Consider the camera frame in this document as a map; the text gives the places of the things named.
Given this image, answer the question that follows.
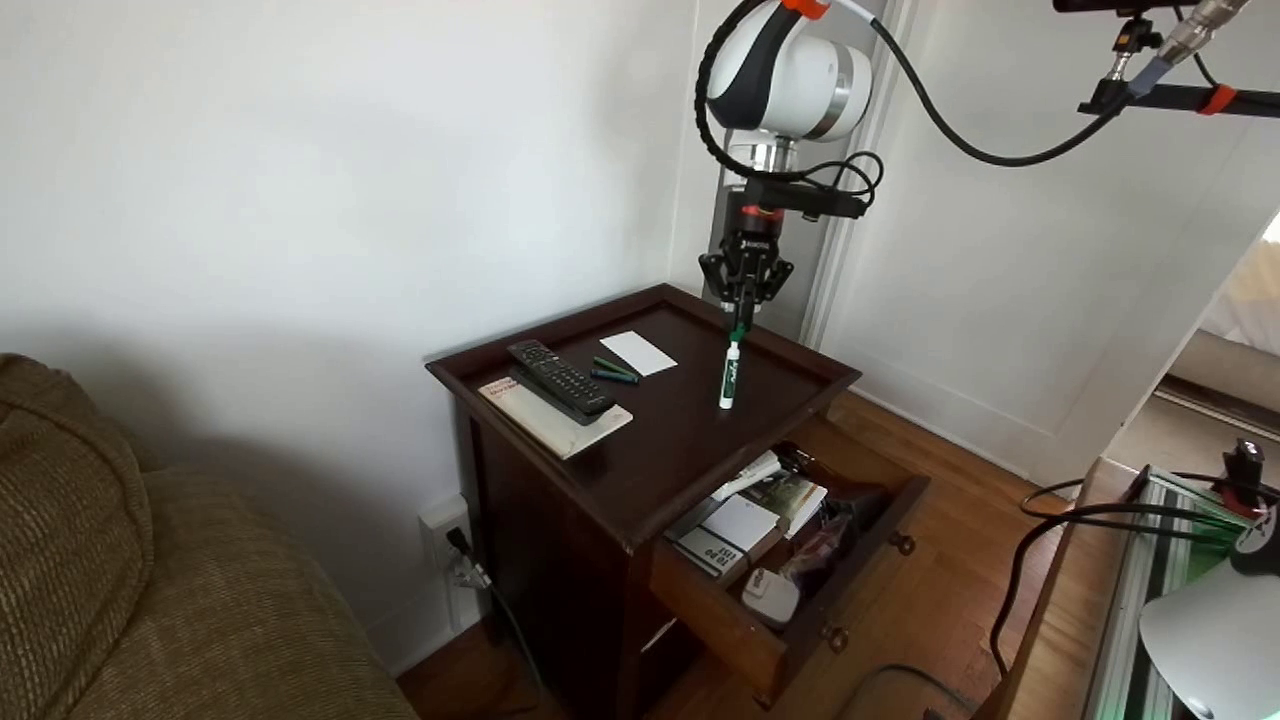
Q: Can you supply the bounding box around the black power cord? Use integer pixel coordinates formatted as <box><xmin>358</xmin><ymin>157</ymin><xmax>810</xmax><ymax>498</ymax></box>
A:
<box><xmin>443</xmin><ymin>523</ymin><xmax>534</xmax><ymax>674</ymax></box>

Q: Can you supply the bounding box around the white power adapter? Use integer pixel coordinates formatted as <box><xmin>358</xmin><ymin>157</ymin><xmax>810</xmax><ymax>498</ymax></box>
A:
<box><xmin>737</xmin><ymin>564</ymin><xmax>802</xmax><ymax>629</ymax></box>

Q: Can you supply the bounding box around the tan fabric sofa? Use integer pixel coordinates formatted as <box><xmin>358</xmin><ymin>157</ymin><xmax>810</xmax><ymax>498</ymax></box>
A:
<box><xmin>0</xmin><ymin>347</ymin><xmax>422</xmax><ymax>720</ymax></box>

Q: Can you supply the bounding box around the white flat box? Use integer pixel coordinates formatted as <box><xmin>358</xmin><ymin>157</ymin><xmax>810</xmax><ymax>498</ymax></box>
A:
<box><xmin>666</xmin><ymin>493</ymin><xmax>782</xmax><ymax>585</ymax></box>

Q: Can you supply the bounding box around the black remote control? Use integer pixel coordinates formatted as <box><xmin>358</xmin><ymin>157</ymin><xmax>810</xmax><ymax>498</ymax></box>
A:
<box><xmin>502</xmin><ymin>336</ymin><xmax>622</xmax><ymax>428</ymax></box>

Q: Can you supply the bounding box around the black stop button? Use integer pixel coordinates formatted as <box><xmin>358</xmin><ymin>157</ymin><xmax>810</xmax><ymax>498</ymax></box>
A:
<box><xmin>1220</xmin><ymin>437</ymin><xmax>1272</xmax><ymax>505</ymax></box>

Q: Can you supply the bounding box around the black bar camera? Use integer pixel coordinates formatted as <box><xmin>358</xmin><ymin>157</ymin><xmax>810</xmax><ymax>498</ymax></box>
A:
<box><xmin>1053</xmin><ymin>0</ymin><xmax>1220</xmax><ymax>22</ymax></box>

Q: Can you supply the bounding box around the white green marker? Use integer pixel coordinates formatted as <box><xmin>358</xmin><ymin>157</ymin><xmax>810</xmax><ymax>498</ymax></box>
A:
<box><xmin>716</xmin><ymin>315</ymin><xmax>753</xmax><ymax>416</ymax></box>

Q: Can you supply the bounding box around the white wall outlet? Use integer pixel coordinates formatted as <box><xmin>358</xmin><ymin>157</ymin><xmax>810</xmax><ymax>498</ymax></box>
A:
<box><xmin>414</xmin><ymin>493</ymin><xmax>472</xmax><ymax>541</ymax></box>

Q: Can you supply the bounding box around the open wooden drawer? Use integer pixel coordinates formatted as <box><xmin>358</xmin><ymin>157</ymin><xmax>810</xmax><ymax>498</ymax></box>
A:
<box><xmin>642</xmin><ymin>437</ymin><xmax>935</xmax><ymax>710</ymax></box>

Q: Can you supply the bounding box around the black camera boom stand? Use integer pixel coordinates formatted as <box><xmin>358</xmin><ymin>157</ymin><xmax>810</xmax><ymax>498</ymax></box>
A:
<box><xmin>1075</xmin><ymin>4</ymin><xmax>1280</xmax><ymax>124</ymax></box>

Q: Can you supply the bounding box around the white paper card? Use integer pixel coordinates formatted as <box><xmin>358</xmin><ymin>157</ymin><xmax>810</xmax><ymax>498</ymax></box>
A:
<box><xmin>594</xmin><ymin>330</ymin><xmax>681</xmax><ymax>379</ymax></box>

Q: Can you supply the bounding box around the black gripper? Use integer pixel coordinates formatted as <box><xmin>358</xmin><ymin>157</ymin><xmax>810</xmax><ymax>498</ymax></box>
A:
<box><xmin>701</xmin><ymin>213</ymin><xmax>798</xmax><ymax>336</ymax></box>

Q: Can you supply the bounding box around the black base cable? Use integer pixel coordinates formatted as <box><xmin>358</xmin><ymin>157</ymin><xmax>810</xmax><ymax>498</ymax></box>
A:
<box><xmin>988</xmin><ymin>475</ymin><xmax>1211</xmax><ymax>676</ymax></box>

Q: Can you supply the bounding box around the white printed box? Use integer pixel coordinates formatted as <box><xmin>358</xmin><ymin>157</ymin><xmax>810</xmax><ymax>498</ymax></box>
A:
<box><xmin>742</xmin><ymin>470</ymin><xmax>830</xmax><ymax>541</ymax></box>

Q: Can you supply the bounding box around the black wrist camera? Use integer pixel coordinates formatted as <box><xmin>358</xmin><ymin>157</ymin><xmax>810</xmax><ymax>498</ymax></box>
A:
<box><xmin>720</xmin><ymin>177</ymin><xmax>873</xmax><ymax>228</ymax></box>

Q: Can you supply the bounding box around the dark wooden nightstand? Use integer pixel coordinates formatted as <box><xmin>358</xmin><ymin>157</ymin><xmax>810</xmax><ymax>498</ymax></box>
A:
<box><xmin>420</xmin><ymin>281</ymin><xmax>935</xmax><ymax>720</ymax></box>

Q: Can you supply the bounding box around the light wooden bench top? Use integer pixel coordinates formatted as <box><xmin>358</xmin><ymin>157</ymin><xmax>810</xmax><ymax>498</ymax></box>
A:
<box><xmin>992</xmin><ymin>457</ymin><xmax>1152</xmax><ymax>720</ymax></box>

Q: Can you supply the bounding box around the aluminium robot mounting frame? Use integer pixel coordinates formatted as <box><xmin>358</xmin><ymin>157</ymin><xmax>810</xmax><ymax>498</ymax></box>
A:
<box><xmin>1081</xmin><ymin>466</ymin><xmax>1280</xmax><ymax>720</ymax></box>

